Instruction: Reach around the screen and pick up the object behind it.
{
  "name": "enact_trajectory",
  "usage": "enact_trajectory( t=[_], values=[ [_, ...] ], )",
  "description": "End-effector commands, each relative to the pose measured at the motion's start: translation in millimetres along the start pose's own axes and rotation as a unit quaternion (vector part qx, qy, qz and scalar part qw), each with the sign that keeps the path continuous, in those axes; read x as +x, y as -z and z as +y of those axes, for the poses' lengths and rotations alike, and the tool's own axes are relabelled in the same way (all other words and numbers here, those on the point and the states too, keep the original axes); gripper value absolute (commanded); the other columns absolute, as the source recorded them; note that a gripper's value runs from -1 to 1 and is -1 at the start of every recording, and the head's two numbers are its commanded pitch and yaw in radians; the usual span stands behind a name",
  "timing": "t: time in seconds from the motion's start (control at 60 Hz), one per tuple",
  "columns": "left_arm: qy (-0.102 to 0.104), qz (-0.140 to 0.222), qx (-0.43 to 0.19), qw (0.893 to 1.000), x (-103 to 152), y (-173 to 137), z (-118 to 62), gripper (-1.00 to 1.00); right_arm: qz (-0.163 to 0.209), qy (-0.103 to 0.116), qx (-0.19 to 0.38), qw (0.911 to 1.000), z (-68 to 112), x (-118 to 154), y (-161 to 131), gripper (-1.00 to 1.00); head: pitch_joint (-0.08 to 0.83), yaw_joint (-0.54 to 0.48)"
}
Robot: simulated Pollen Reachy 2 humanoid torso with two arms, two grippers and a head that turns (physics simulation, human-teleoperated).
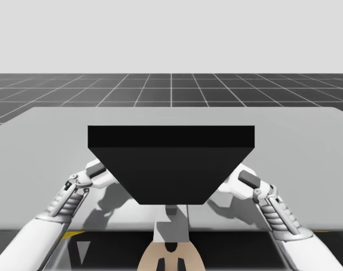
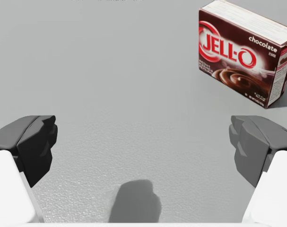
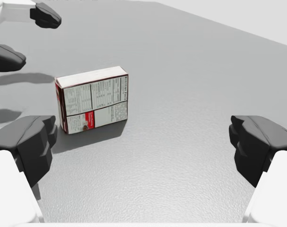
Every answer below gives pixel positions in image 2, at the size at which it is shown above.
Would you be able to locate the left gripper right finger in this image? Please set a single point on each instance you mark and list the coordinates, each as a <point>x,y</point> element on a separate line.
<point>256,146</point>

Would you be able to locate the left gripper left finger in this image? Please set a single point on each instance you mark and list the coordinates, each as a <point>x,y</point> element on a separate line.
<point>27,146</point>

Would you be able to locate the brown and red carton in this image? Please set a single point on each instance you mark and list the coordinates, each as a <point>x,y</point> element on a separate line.
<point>242,56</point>

